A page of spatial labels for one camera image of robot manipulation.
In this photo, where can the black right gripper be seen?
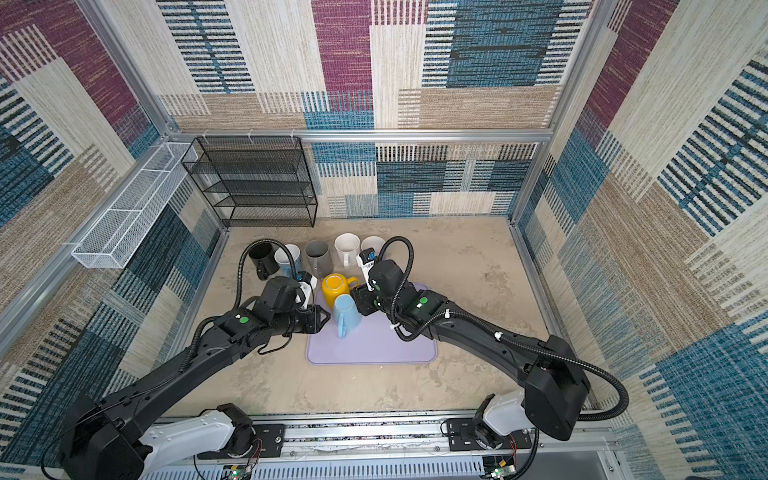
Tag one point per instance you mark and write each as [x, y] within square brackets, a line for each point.
[361, 295]

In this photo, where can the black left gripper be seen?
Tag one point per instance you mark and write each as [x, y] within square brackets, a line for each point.
[315, 323]

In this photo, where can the blue floral dotted mug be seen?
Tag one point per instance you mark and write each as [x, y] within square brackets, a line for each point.
[285, 257]

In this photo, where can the light blue plain mug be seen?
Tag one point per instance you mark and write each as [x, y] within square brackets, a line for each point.
[346, 315]

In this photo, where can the black ceramic mug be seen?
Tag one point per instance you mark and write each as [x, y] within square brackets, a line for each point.
[262, 256]

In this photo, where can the lavender ceramic mug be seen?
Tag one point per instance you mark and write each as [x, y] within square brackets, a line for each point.
[371, 247]

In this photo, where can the lavender plastic tray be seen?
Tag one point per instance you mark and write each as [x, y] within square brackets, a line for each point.
[371, 342]

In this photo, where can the yellow round mug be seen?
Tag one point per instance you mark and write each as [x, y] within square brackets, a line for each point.
[335, 285]

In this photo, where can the grey ceramic mug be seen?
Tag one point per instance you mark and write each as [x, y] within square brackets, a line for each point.
[319, 260]

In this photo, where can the white ceramic mug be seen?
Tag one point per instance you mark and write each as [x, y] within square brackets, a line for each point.
[347, 246]

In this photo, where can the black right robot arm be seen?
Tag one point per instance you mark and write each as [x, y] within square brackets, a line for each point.
[553, 390]

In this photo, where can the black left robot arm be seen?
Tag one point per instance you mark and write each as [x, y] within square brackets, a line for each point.
[115, 438]

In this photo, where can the black wire shelf rack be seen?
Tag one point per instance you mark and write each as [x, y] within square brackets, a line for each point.
[254, 181]

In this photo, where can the white wire mesh basket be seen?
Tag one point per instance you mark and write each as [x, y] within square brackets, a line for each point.
[114, 239]

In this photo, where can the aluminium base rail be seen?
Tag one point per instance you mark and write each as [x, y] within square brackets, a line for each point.
[383, 445]

